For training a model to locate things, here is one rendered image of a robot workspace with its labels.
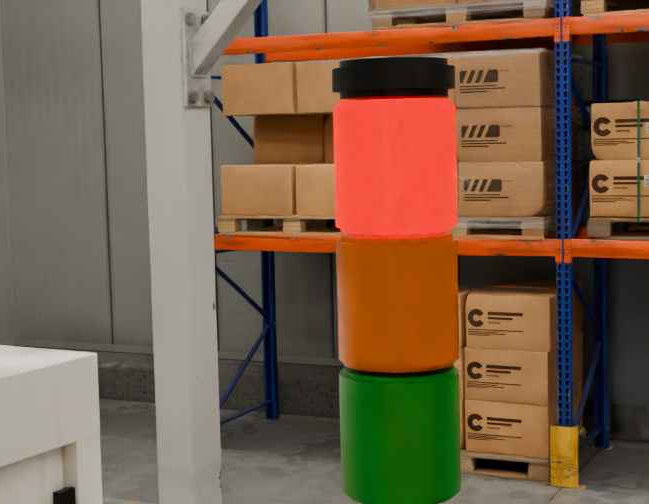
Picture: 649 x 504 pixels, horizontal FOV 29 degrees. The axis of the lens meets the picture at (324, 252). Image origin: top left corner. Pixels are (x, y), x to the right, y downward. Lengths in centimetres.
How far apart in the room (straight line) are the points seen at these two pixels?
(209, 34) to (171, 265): 56
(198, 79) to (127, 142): 813
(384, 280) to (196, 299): 260
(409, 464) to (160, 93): 261
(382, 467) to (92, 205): 1096
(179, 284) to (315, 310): 734
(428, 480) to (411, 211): 11
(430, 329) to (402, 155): 7
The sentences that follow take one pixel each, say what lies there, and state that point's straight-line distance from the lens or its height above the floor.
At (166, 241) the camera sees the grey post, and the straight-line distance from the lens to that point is 308.
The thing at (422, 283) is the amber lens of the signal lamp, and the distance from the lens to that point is 50.
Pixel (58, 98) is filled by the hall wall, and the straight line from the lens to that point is 1163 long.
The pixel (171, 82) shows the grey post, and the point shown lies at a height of 244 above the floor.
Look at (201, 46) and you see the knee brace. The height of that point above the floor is 253.
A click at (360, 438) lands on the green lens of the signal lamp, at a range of 51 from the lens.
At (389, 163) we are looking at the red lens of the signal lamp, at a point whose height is 230.
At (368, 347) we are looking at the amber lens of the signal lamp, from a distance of 50.
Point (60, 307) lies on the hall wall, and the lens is 1178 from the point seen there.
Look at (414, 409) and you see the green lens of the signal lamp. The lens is 50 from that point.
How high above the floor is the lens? 231
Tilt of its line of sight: 5 degrees down
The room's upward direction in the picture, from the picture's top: 1 degrees counter-clockwise
